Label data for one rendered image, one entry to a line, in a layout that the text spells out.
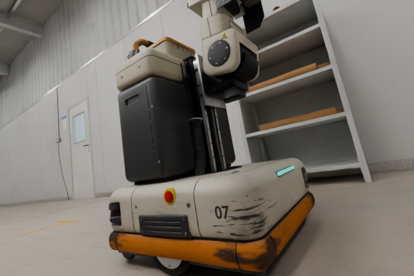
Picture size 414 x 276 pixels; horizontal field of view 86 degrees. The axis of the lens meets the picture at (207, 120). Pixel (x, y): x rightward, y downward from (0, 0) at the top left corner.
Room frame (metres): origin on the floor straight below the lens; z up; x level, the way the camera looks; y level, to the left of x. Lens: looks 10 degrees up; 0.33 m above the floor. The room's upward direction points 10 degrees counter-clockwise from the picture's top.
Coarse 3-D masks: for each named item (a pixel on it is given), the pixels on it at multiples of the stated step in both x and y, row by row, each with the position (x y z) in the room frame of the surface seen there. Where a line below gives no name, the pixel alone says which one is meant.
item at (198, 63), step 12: (240, 48) 0.78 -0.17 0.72; (240, 60) 0.80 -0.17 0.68; (252, 60) 0.83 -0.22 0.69; (204, 72) 0.91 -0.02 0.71; (240, 72) 0.82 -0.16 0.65; (252, 72) 0.88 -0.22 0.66; (204, 84) 0.89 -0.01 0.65; (216, 84) 0.98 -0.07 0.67; (228, 84) 0.83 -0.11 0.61; (240, 84) 0.87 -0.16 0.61; (204, 96) 0.89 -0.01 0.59; (216, 96) 0.93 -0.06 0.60; (228, 96) 0.96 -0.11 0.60; (240, 96) 1.04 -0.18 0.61
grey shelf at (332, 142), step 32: (256, 32) 2.07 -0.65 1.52; (288, 32) 2.16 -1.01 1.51; (320, 32) 1.73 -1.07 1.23; (288, 64) 2.21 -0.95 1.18; (256, 96) 2.10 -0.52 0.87; (288, 96) 2.25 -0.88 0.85; (320, 96) 2.09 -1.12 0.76; (256, 128) 2.43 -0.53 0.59; (288, 128) 1.88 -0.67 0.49; (320, 128) 2.13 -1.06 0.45; (352, 128) 1.62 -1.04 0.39; (256, 160) 2.28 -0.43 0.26; (320, 160) 2.17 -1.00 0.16; (352, 160) 1.89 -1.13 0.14
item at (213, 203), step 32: (288, 160) 0.95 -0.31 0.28; (128, 192) 0.86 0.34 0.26; (160, 192) 0.75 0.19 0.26; (192, 192) 0.67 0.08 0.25; (224, 192) 0.60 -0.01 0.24; (256, 192) 0.59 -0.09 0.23; (288, 192) 0.79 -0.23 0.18; (128, 224) 0.85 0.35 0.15; (160, 224) 0.74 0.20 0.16; (192, 224) 0.67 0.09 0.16; (224, 224) 0.61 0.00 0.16; (256, 224) 0.58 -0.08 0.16; (288, 224) 0.72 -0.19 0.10; (160, 256) 0.76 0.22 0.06; (192, 256) 0.68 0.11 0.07; (224, 256) 0.61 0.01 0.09; (256, 256) 0.57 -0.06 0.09
